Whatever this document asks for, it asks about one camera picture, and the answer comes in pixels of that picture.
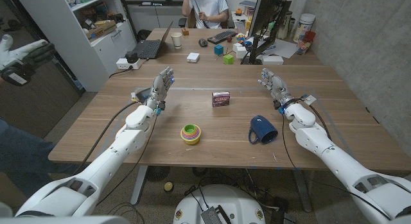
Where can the white power strip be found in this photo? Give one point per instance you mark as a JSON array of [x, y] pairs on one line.
[[122, 64]]

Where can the yellow ball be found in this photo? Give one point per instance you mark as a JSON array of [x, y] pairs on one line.
[[168, 186]]

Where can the paper coffee cup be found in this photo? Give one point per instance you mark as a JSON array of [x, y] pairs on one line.
[[176, 41]]

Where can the yellow bottle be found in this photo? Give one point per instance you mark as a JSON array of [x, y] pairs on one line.
[[248, 23]]

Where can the colourful toy pile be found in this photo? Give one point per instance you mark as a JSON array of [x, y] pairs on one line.
[[242, 39]]

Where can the white cube box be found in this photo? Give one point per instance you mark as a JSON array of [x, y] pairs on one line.
[[241, 53]]

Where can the black round floor fan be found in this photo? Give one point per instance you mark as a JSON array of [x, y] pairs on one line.
[[157, 173]]

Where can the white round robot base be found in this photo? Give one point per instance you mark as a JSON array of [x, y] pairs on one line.
[[237, 201]]

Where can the flat white box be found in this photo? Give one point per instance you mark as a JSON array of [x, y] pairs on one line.
[[273, 60]]

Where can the white black gloved person hand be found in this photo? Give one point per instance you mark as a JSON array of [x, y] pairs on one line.
[[16, 63]]

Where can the seated person in white shirt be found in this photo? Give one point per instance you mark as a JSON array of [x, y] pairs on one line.
[[208, 5]]

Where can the blue cube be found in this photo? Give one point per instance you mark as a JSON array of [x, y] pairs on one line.
[[219, 50]]

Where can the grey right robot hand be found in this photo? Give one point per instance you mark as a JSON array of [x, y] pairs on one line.
[[276, 86]]

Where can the small white flat device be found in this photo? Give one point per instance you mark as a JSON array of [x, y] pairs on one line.
[[193, 57]]

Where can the black keyboard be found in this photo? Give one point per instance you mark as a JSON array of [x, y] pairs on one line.
[[221, 37]]

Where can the white plastic canister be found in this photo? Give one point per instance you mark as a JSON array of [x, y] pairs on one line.
[[303, 26]]

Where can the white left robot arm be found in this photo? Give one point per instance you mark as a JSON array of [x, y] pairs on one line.
[[106, 160]]

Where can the dark blue mug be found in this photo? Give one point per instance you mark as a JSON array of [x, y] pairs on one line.
[[261, 127]]

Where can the white paper sheets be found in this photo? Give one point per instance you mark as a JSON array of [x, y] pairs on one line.
[[282, 47]]

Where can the white shelf cabinet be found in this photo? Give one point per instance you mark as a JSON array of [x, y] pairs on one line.
[[80, 57]]

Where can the green cube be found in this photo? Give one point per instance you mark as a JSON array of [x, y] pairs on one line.
[[228, 59]]

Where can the dark thermos bottle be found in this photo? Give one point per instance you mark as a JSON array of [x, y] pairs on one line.
[[284, 26]]

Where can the grey table leg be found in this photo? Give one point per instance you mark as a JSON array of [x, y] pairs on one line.
[[302, 192]]

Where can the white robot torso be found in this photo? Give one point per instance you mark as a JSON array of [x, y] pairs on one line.
[[64, 220]]

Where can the grey finned electronics box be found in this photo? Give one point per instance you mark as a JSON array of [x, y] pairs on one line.
[[211, 216]]

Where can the white table leg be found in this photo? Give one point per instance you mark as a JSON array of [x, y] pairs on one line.
[[139, 185]]

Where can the brown wooden cube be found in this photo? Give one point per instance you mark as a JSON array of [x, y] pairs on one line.
[[185, 31]]

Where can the purple snack package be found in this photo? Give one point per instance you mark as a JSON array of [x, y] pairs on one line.
[[221, 99]]

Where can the black laptop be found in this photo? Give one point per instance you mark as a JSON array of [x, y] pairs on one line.
[[147, 48]]

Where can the black power adapter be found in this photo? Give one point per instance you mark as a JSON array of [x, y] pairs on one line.
[[131, 57]]

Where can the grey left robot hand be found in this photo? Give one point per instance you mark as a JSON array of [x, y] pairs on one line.
[[160, 86]]

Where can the black computer monitor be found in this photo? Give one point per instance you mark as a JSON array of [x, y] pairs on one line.
[[266, 10]]

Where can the cardboard box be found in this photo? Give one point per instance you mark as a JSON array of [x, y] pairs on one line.
[[101, 31]]

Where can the grey computer mouse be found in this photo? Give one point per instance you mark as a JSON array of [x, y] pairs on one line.
[[203, 42]]

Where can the rainbow stacking cups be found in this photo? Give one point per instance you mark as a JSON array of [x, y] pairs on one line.
[[190, 134]]

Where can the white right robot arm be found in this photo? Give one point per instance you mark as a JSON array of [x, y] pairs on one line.
[[337, 160]]

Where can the red lidded clear cup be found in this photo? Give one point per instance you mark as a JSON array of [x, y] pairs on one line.
[[303, 44]]

